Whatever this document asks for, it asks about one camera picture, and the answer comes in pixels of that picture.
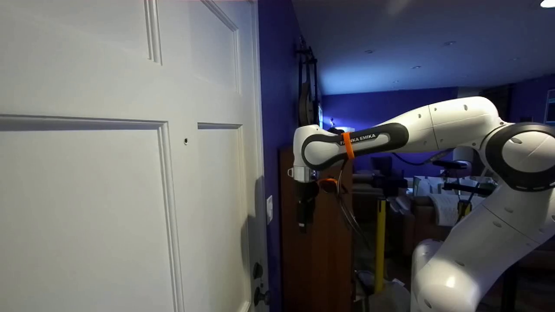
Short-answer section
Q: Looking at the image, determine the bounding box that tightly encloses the camera on mount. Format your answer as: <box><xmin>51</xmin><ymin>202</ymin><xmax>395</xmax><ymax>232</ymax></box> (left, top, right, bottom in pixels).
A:
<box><xmin>432</xmin><ymin>159</ymin><xmax>496</xmax><ymax>225</ymax></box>

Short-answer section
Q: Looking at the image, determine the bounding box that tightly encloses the white panel door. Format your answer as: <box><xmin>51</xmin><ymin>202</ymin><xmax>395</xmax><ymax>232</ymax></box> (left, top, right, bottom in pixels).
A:
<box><xmin>0</xmin><ymin>0</ymin><xmax>270</xmax><ymax>312</ymax></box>

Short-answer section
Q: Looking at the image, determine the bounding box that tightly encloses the brown sofa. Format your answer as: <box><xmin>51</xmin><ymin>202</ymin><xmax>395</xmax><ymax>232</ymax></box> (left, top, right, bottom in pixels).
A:
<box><xmin>401</xmin><ymin>195</ymin><xmax>460</xmax><ymax>257</ymax></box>

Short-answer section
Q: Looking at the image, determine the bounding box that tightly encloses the camera on tripod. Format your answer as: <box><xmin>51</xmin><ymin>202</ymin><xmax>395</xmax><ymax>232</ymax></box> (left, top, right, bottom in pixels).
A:
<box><xmin>356</xmin><ymin>157</ymin><xmax>410</xmax><ymax>299</ymax></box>

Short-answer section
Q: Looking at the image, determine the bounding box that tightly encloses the white cloth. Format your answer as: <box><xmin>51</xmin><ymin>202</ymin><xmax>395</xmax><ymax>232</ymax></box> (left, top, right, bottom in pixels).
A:
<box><xmin>428</xmin><ymin>193</ymin><xmax>471</xmax><ymax>227</ymax></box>

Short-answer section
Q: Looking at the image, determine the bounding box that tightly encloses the brown wooden door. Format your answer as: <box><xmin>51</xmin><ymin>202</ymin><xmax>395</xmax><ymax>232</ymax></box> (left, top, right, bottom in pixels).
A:
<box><xmin>279</xmin><ymin>146</ymin><xmax>354</xmax><ymax>312</ymax></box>

